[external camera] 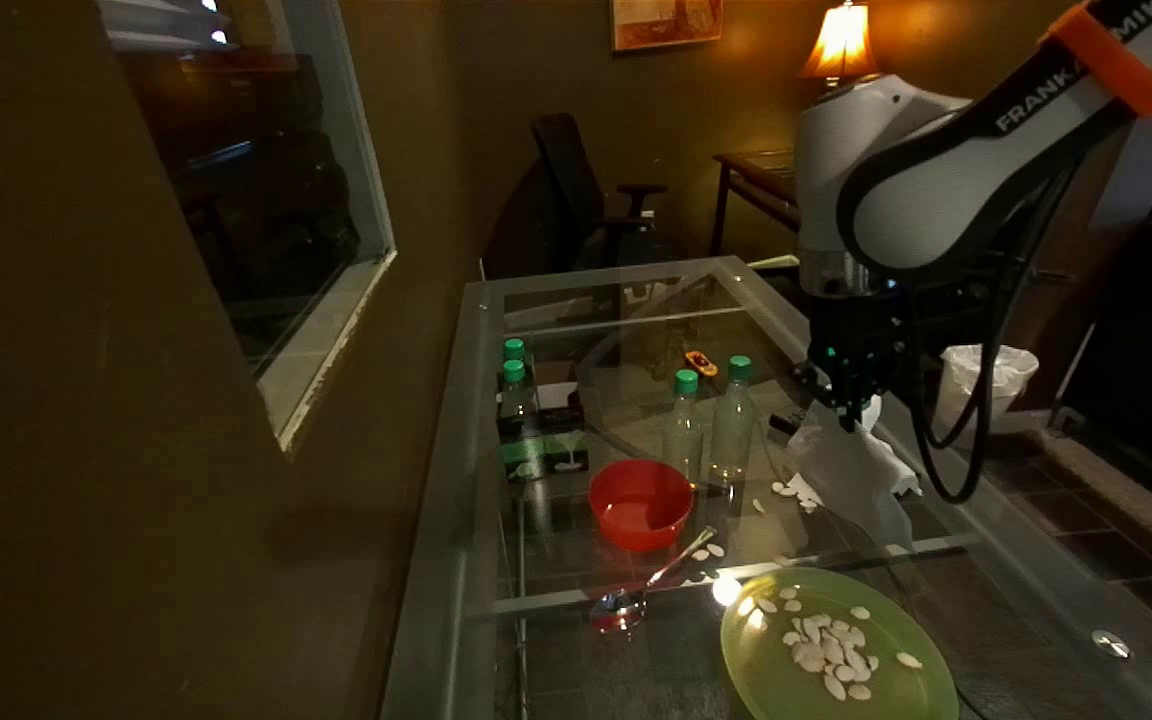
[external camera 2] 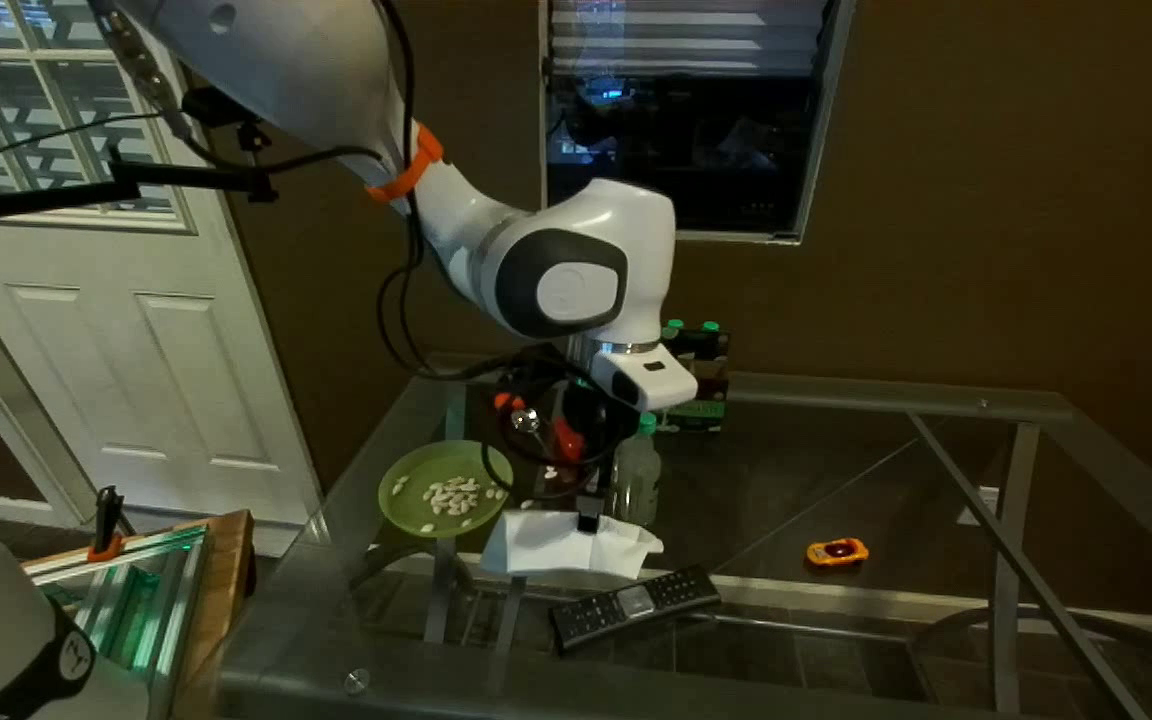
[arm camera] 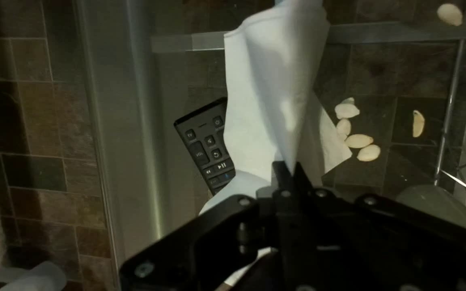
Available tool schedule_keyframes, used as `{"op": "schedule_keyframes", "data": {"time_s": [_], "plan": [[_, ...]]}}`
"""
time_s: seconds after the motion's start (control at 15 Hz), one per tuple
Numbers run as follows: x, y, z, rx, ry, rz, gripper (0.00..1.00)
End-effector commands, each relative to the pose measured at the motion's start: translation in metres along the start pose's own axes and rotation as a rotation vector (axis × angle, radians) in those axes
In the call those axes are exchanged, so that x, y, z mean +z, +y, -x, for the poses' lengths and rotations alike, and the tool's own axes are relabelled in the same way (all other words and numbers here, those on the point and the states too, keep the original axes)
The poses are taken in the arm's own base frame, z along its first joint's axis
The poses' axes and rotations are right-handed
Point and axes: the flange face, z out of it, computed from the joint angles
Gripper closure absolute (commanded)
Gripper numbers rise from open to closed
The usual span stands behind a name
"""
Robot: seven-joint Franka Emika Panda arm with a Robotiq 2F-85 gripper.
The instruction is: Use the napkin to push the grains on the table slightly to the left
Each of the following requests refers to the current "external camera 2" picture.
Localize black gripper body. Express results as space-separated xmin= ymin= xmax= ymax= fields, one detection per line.
xmin=570 ymin=377 xmax=643 ymax=503

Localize orange cable strap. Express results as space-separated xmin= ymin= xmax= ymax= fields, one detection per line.
xmin=362 ymin=119 xmax=449 ymax=210

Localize white framed window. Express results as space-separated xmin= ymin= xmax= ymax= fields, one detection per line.
xmin=536 ymin=0 xmax=861 ymax=247

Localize white wall outlet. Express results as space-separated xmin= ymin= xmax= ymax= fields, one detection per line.
xmin=956 ymin=482 xmax=1008 ymax=531

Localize white panel door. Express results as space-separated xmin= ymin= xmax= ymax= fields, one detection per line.
xmin=0 ymin=0 xmax=327 ymax=531

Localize small orange tape measure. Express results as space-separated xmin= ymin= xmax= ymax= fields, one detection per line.
xmin=803 ymin=531 xmax=870 ymax=574

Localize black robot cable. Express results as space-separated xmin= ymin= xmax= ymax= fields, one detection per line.
xmin=372 ymin=0 xmax=580 ymax=474

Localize black tripod rod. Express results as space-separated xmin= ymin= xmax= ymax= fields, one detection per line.
xmin=0 ymin=145 xmax=280 ymax=233

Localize white paper napkin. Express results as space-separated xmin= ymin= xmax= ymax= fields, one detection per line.
xmin=480 ymin=508 xmax=668 ymax=579

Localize dark bottle green cap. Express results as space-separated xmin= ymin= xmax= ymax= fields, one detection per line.
xmin=656 ymin=315 xmax=691 ymax=406
xmin=691 ymin=315 xmax=731 ymax=406

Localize black remote control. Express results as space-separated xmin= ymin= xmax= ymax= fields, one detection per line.
xmin=547 ymin=566 xmax=724 ymax=655

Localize green round plate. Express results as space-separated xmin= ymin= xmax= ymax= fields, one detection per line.
xmin=377 ymin=435 xmax=516 ymax=543

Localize heaped white grains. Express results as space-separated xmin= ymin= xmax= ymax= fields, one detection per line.
xmin=421 ymin=478 xmax=480 ymax=522

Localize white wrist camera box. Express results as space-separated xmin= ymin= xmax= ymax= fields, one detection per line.
xmin=588 ymin=335 xmax=704 ymax=417

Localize small orange clamp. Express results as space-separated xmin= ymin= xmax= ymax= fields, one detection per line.
xmin=88 ymin=484 xmax=128 ymax=566

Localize black green bottle pack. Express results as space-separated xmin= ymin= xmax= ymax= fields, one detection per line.
xmin=650 ymin=348 xmax=737 ymax=435

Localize wooden framed glass panel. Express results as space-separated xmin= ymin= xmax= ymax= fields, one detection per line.
xmin=18 ymin=508 xmax=261 ymax=720

